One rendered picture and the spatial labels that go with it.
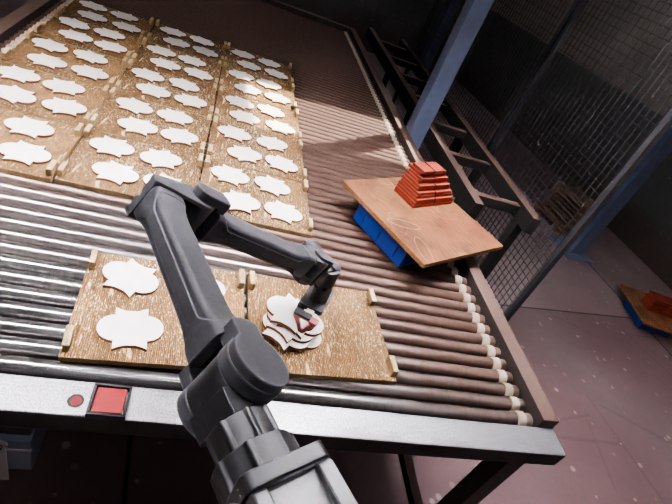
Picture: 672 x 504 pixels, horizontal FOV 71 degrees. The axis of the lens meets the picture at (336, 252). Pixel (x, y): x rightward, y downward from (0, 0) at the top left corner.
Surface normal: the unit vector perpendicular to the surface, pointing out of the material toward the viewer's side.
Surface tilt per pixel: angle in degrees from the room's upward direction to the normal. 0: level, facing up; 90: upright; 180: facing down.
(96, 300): 0
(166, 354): 0
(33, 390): 0
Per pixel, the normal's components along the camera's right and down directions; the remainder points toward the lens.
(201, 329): -0.56, -0.32
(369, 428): 0.34, -0.74
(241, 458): -0.23, -0.51
